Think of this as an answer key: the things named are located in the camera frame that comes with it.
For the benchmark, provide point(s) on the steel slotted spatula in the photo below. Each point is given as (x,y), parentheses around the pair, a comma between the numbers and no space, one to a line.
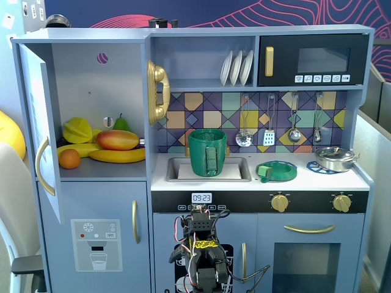
(268,138)

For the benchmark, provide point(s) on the white toy plate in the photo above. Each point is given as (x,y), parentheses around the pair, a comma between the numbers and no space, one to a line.
(246,67)
(225,70)
(236,68)

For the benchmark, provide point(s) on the steel pot lid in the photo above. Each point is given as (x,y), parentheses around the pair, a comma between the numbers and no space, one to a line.
(333,152)

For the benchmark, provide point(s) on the green printed cup recipient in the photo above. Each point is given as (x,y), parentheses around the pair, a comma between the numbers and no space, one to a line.
(198,155)

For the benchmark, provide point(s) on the fridge door with dispenser print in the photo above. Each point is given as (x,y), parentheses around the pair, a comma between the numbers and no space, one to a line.
(91,198)

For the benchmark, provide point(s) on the blue upper cabinet door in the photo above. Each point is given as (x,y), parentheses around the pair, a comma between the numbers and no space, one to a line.
(33,91)

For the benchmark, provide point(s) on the grey toy sink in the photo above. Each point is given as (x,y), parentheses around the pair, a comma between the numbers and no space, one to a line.
(172,171)

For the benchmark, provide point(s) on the black microwave door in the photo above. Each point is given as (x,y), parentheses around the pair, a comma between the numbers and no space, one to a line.
(305,42)

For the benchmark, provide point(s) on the steel skimmer with holes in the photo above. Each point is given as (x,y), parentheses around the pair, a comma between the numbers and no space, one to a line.
(244,138)

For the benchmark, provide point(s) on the green plastic pear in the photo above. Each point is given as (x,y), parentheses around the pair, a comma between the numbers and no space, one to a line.
(121,125)

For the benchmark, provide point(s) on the white clock display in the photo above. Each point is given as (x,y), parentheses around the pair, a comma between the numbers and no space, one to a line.
(201,197)

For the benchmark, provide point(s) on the gold stove knob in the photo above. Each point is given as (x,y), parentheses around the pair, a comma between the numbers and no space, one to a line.
(342,203)
(279,203)

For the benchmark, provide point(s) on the red yellow plastic mango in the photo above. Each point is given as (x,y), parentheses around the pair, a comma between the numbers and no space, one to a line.
(117,140)

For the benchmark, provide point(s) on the purple toy with metal end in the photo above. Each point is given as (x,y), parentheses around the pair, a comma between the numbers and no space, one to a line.
(142,143)

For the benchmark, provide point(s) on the white paper card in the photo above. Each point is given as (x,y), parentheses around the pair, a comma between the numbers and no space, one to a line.
(8,20)
(41,13)
(33,12)
(26,8)

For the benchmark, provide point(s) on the blue round trivet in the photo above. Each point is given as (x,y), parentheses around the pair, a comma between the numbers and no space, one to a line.
(311,167)

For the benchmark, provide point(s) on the steel ladle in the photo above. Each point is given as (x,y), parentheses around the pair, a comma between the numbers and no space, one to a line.
(294,135)

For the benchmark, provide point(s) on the silver round object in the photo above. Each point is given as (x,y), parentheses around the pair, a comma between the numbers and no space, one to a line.
(58,20)

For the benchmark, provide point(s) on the yellow bean bag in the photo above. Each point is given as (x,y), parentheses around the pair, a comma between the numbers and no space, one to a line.
(10,134)

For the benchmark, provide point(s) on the white office chair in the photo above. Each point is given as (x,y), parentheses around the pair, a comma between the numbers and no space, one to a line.
(12,189)

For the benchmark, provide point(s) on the black stove control panel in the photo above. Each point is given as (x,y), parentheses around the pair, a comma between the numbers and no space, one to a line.
(244,201)

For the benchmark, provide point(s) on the blue oven door with window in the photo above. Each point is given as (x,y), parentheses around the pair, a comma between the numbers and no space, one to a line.
(265,259)

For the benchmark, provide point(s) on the orange plastic fruit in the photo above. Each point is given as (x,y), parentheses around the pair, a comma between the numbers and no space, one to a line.
(69,158)

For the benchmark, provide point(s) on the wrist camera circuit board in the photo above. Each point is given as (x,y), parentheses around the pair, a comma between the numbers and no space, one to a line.
(200,209)

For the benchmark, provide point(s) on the steel toy pot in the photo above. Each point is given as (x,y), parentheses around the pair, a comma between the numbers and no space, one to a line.
(333,163)

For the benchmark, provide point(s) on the steel spoon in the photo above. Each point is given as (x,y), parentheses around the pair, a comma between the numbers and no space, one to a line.
(317,135)

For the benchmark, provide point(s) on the black cylinder object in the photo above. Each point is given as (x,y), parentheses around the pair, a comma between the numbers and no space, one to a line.
(174,23)
(157,23)

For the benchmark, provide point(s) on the yellow plastic banana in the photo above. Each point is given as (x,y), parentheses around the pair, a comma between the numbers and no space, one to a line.
(119,157)

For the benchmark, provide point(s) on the gold toy telephone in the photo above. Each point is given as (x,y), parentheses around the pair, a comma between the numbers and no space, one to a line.
(154,73)

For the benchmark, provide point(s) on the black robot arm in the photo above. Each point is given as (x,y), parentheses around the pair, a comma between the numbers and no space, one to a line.
(210,253)

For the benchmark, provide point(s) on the yellow plastic starfruit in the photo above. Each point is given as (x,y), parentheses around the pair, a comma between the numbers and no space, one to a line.
(76,131)

